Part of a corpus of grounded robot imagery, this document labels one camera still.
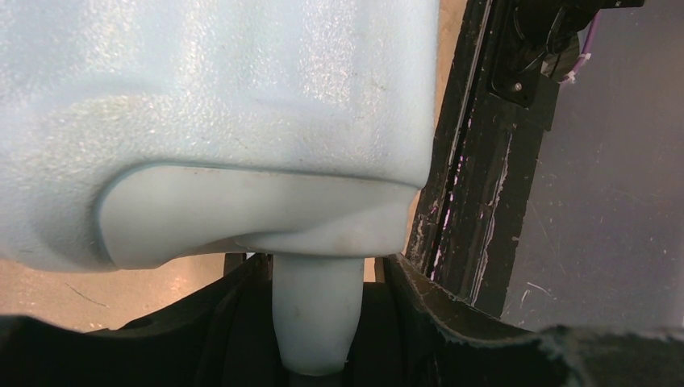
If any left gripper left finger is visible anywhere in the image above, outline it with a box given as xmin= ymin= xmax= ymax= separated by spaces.
xmin=1 ymin=254 xmax=280 ymax=386

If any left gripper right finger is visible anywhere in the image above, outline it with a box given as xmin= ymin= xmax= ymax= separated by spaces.
xmin=343 ymin=255 xmax=683 ymax=386

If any light blue suitcase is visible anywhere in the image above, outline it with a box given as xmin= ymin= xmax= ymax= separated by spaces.
xmin=1 ymin=1 xmax=440 ymax=376

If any black metal base rail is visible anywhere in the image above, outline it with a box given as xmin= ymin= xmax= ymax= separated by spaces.
xmin=406 ymin=1 xmax=597 ymax=317

